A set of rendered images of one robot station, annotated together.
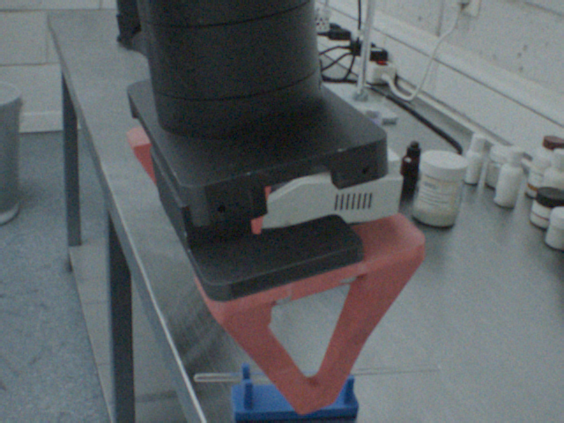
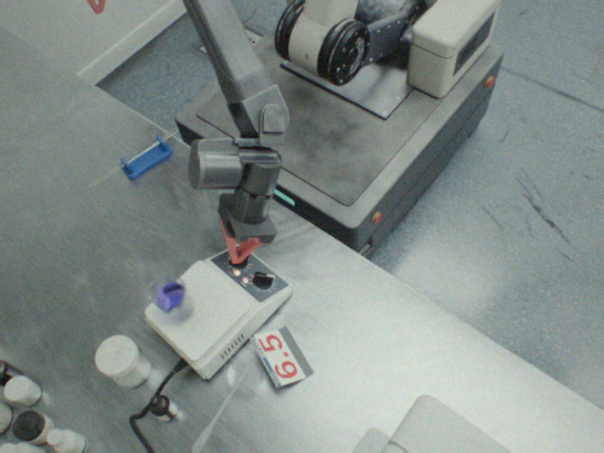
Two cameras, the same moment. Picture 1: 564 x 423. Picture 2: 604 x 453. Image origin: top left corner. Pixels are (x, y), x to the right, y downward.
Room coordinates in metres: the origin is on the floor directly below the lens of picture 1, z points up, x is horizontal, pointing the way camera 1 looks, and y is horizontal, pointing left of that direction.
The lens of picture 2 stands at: (1.23, -0.03, 1.61)
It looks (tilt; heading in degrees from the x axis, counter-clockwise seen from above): 59 degrees down; 158
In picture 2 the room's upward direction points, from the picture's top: 8 degrees counter-clockwise
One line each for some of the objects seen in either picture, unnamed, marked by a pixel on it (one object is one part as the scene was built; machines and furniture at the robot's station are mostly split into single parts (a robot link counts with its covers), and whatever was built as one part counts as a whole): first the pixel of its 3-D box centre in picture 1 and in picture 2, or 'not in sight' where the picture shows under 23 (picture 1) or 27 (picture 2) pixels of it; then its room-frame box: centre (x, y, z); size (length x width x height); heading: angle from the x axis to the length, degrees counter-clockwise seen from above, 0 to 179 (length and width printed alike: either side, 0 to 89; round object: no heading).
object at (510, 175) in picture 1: (510, 176); (66, 442); (0.91, -0.30, 0.79); 0.03 x 0.03 x 0.08
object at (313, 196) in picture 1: (313, 179); (216, 308); (0.84, -0.03, 0.79); 0.22 x 0.13 x 0.08; 109
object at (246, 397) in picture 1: (295, 389); (145, 156); (0.47, -0.02, 0.77); 0.10 x 0.03 x 0.04; 101
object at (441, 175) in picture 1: (439, 189); (125, 362); (0.85, -0.19, 0.79); 0.06 x 0.06 x 0.08
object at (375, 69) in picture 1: (342, 48); not in sight; (1.64, -0.10, 0.77); 0.40 x 0.06 x 0.04; 23
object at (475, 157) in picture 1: (474, 158); not in sight; (0.98, -0.27, 0.79); 0.03 x 0.03 x 0.07
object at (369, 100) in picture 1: (360, 117); (175, 300); (0.84, -0.08, 0.87); 0.06 x 0.05 x 0.08; 8
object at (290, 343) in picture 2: not in sight; (281, 354); (0.95, 0.02, 0.77); 0.09 x 0.06 x 0.04; 1
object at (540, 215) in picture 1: (548, 207); (33, 427); (0.86, -0.35, 0.77); 0.04 x 0.04 x 0.04
